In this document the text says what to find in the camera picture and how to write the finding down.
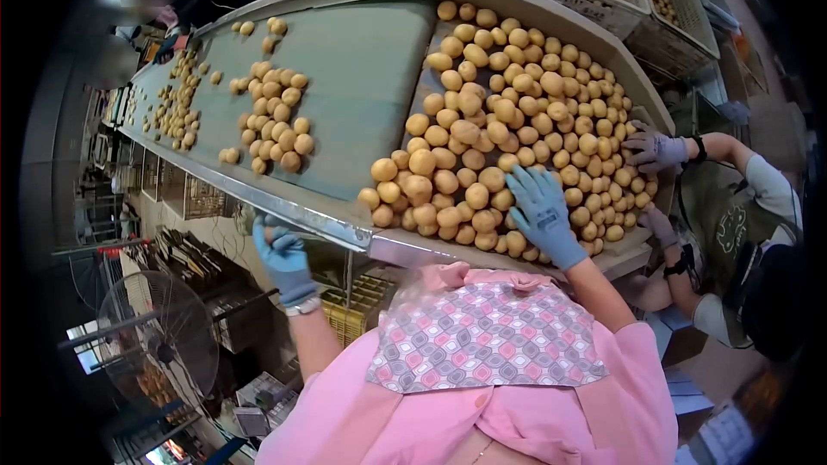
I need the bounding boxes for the person's body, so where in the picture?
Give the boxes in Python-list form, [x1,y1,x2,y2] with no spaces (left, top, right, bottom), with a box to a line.
[255,263,679,465]

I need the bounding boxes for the loose cluster of potatoes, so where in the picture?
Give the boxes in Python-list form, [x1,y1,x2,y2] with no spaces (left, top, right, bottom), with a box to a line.
[218,16,315,175]

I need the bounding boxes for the person's right hand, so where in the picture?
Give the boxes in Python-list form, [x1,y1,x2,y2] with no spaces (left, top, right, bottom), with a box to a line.
[504,164,589,273]

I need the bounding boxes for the large pile of potatoes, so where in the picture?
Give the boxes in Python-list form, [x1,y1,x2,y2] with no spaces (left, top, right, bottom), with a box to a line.
[357,1,660,266]

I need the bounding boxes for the scattered small potatoes group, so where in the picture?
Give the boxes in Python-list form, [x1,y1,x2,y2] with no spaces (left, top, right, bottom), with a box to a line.
[126,45,211,152]

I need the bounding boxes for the person's left fingers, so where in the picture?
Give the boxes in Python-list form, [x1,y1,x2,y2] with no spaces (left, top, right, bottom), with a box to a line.
[252,214,308,266]

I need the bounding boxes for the person's left hand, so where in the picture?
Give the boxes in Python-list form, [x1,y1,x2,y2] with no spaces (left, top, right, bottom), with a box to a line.
[252,214,319,308]

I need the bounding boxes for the metal conveyor belt machine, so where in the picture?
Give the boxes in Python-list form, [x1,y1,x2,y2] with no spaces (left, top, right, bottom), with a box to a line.
[103,0,679,272]

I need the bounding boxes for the person's right index finger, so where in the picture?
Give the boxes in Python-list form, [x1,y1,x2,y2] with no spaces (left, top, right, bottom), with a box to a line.
[505,167,529,202]

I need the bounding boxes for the yellow plastic crate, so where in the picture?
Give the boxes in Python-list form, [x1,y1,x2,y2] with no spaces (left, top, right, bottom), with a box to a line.
[320,274,396,347]

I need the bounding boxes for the standing wire cage fan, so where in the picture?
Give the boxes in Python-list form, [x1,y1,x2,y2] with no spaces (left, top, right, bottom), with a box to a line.
[97,270,221,415]

